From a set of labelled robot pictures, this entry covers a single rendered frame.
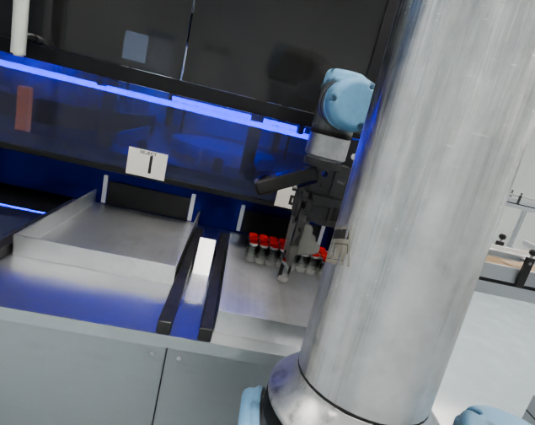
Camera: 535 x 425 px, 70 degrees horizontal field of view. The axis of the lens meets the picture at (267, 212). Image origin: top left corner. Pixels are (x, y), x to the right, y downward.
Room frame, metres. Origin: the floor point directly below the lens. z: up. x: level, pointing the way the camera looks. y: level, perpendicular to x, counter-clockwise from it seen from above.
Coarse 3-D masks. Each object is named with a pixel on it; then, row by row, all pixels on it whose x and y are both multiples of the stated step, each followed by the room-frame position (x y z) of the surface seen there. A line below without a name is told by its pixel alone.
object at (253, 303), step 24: (240, 264) 0.73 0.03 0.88; (264, 264) 0.76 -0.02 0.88; (240, 288) 0.62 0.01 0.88; (264, 288) 0.65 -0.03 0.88; (288, 288) 0.67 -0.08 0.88; (312, 288) 0.70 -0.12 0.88; (240, 312) 0.54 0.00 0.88; (264, 312) 0.56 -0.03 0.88; (288, 312) 0.58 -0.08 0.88; (240, 336) 0.48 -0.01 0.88; (264, 336) 0.49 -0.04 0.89; (288, 336) 0.49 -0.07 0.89
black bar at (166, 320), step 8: (200, 232) 0.81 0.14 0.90; (192, 240) 0.75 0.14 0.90; (192, 248) 0.71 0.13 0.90; (192, 256) 0.67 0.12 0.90; (184, 264) 0.63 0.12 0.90; (192, 264) 0.66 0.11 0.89; (184, 272) 0.60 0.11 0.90; (176, 280) 0.56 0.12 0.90; (184, 280) 0.57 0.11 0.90; (176, 288) 0.54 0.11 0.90; (184, 288) 0.56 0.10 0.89; (168, 296) 0.51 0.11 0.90; (176, 296) 0.51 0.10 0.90; (168, 304) 0.49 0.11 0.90; (176, 304) 0.49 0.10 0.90; (168, 312) 0.47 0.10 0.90; (176, 312) 0.49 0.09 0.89; (160, 320) 0.44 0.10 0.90; (168, 320) 0.45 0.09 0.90; (160, 328) 0.44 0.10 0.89; (168, 328) 0.44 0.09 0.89
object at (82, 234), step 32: (32, 224) 0.60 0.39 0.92; (64, 224) 0.71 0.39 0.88; (96, 224) 0.75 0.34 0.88; (128, 224) 0.79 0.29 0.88; (160, 224) 0.84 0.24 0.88; (192, 224) 0.90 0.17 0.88; (32, 256) 0.55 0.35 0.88; (64, 256) 0.56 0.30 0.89; (96, 256) 0.57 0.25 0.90; (128, 256) 0.57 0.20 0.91; (160, 256) 0.67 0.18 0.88
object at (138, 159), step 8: (128, 152) 0.82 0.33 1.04; (136, 152) 0.82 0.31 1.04; (144, 152) 0.82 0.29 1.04; (152, 152) 0.82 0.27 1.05; (128, 160) 0.82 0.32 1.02; (136, 160) 0.82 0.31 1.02; (144, 160) 0.82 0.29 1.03; (152, 160) 0.82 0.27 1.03; (160, 160) 0.83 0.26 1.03; (128, 168) 0.82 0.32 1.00; (136, 168) 0.82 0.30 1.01; (144, 168) 0.82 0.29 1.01; (152, 168) 0.83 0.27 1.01; (160, 168) 0.83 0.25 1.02; (144, 176) 0.82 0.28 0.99; (152, 176) 0.83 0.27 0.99; (160, 176) 0.83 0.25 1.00
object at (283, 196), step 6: (294, 186) 0.86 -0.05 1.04; (282, 192) 0.86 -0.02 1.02; (288, 192) 0.86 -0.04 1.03; (294, 192) 0.86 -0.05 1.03; (276, 198) 0.86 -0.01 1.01; (282, 198) 0.86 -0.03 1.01; (288, 198) 0.86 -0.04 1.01; (276, 204) 0.86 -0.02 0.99; (282, 204) 0.86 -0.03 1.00; (288, 204) 0.86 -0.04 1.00
